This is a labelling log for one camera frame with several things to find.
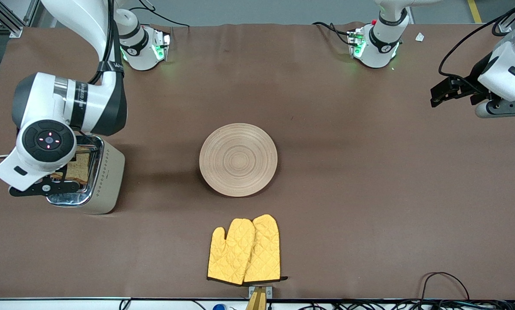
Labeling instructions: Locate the round light wooden plate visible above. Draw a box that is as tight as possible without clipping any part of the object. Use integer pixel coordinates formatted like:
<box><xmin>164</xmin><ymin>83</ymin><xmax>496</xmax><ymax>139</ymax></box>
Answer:
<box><xmin>199</xmin><ymin>123</ymin><xmax>278</xmax><ymax>198</ymax></box>

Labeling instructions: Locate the slice of brown bread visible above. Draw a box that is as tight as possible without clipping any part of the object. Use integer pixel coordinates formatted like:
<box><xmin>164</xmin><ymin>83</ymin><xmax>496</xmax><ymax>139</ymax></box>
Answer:
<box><xmin>50</xmin><ymin>146</ymin><xmax>91</xmax><ymax>184</ymax></box>

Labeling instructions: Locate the cream and chrome toaster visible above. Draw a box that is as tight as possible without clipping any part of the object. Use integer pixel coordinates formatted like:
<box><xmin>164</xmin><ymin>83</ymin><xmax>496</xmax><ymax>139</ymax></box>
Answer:
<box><xmin>46</xmin><ymin>134</ymin><xmax>125</xmax><ymax>215</ymax></box>

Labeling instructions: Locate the brown table cover sheet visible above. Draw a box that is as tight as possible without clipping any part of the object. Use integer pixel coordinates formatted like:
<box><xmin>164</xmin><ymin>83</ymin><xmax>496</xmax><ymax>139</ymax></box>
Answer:
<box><xmin>0</xmin><ymin>22</ymin><xmax>515</xmax><ymax>300</ymax></box>

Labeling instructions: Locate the yellow quilted oven mitt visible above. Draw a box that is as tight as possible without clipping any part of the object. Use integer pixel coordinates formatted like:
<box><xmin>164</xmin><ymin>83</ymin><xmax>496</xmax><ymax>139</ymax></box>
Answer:
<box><xmin>243</xmin><ymin>214</ymin><xmax>289</xmax><ymax>283</ymax></box>
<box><xmin>207</xmin><ymin>218</ymin><xmax>256</xmax><ymax>286</ymax></box>

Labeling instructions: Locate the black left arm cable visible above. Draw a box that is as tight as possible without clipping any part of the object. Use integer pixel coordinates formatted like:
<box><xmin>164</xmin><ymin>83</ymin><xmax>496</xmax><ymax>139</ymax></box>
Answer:
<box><xmin>438</xmin><ymin>1</ymin><xmax>515</xmax><ymax>84</ymax></box>

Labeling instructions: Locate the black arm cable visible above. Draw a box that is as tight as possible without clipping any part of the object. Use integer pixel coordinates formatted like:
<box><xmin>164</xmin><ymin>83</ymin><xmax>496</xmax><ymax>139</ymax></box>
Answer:
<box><xmin>438</xmin><ymin>1</ymin><xmax>515</xmax><ymax>84</ymax></box>
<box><xmin>88</xmin><ymin>0</ymin><xmax>125</xmax><ymax>86</ymax></box>

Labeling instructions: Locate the black left base cable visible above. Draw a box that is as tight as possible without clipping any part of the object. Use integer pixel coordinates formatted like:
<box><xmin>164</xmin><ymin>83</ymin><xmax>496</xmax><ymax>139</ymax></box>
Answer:
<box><xmin>312</xmin><ymin>21</ymin><xmax>353</xmax><ymax>46</ymax></box>

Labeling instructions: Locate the black base cable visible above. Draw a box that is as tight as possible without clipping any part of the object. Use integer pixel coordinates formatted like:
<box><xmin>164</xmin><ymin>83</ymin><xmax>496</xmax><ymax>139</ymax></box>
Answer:
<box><xmin>129</xmin><ymin>0</ymin><xmax>191</xmax><ymax>29</ymax></box>
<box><xmin>312</xmin><ymin>21</ymin><xmax>353</xmax><ymax>46</ymax></box>

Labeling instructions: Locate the black looped cable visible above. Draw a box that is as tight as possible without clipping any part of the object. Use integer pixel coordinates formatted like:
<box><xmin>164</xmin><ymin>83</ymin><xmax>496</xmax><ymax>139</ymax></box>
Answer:
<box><xmin>420</xmin><ymin>271</ymin><xmax>471</xmax><ymax>302</ymax></box>

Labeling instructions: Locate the black cable bundle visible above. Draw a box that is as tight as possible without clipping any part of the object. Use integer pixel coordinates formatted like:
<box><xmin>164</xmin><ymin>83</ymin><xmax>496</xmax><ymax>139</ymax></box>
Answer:
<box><xmin>298</xmin><ymin>299</ymin><xmax>515</xmax><ymax>310</ymax></box>

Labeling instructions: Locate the wooden stick with metal bracket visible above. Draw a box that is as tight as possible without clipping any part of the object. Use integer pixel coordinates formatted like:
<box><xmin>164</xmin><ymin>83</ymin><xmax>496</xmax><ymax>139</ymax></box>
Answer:
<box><xmin>245</xmin><ymin>285</ymin><xmax>274</xmax><ymax>310</ymax></box>

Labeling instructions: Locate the black right base cable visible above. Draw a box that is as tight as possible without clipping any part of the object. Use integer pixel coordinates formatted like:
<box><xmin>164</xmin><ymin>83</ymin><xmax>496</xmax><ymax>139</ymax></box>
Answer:
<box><xmin>129</xmin><ymin>0</ymin><xmax>191</xmax><ymax>29</ymax></box>

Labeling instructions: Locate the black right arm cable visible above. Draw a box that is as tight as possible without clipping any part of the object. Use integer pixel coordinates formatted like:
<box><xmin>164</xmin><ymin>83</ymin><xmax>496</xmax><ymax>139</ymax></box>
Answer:
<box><xmin>88</xmin><ymin>0</ymin><xmax>125</xmax><ymax>86</ymax></box>

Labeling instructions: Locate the aluminium profile frame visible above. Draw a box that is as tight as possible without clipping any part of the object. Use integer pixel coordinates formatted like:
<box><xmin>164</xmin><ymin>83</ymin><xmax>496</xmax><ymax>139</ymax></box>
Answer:
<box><xmin>0</xmin><ymin>0</ymin><xmax>41</xmax><ymax>39</ymax></box>

